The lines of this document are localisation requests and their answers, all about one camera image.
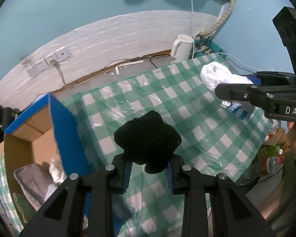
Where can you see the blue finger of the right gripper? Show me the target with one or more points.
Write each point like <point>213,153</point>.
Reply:
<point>251,94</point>
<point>253,79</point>

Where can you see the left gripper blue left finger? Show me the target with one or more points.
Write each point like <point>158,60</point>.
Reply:
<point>126,173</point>

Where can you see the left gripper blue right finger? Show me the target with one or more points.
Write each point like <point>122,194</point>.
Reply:
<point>169,176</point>

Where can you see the black sock ball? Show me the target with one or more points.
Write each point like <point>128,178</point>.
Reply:
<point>148,141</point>

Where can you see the white plastic bag bundle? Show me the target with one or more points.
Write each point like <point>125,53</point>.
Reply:
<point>213,74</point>

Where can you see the grey cloth towel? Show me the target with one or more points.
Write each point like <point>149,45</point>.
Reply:
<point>38,182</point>

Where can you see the red white bag pile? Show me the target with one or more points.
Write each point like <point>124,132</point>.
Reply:
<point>270,157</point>

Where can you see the white electric kettle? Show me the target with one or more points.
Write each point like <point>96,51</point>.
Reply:
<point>181,48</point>

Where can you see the blue cardboard box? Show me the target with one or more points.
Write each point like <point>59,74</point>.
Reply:
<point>43,131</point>

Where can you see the beige wrapped pipe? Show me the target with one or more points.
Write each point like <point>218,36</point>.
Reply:
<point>220,21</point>

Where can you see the white bar on floor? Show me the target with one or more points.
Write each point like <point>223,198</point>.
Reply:
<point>123,65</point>

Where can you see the green checkered side cloth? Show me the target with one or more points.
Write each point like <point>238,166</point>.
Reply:
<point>6,199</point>

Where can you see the white wall socket strip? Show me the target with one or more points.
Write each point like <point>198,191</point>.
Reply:
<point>48,61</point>

